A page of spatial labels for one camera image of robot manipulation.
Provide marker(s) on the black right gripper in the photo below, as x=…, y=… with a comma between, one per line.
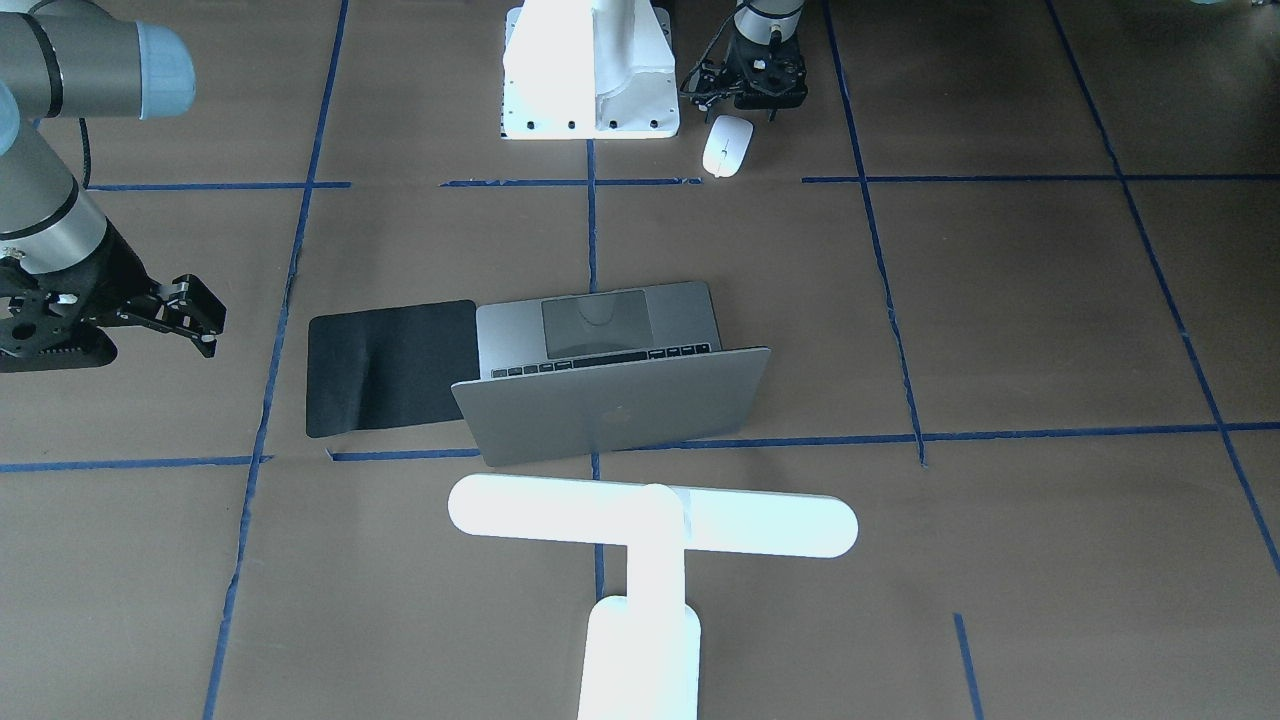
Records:
x=126, y=274

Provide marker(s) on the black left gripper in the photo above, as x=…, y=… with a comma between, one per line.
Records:
x=722, y=79

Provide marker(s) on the white computer mouse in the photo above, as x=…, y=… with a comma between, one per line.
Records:
x=727, y=145

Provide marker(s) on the black mouse pad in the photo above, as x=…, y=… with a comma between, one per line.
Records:
x=389, y=368

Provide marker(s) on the grey laptop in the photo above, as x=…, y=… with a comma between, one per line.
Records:
x=575, y=375

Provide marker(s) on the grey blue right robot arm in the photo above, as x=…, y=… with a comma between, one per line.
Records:
x=73, y=59

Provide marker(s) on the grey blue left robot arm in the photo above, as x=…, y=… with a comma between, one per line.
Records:
x=763, y=22

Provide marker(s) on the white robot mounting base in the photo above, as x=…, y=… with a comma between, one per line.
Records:
x=578, y=70

